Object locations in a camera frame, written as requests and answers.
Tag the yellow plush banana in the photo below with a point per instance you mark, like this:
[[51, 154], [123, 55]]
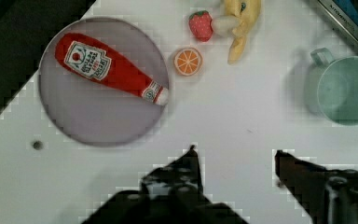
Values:
[[239, 18]]

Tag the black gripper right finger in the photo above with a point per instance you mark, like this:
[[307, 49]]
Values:
[[329, 196]]

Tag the red plush strawberry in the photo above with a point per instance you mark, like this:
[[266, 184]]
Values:
[[200, 25]]

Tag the red plush ketchup bottle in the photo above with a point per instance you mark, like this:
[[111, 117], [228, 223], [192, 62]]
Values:
[[92, 59]]

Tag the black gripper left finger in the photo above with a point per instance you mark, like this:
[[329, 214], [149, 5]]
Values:
[[172, 194]]

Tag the mint green cup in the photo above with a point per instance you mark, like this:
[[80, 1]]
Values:
[[331, 88]]

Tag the orange slice toy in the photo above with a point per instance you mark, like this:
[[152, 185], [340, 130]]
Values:
[[187, 61]]

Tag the grey round plate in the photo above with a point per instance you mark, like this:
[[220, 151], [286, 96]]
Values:
[[91, 113]]

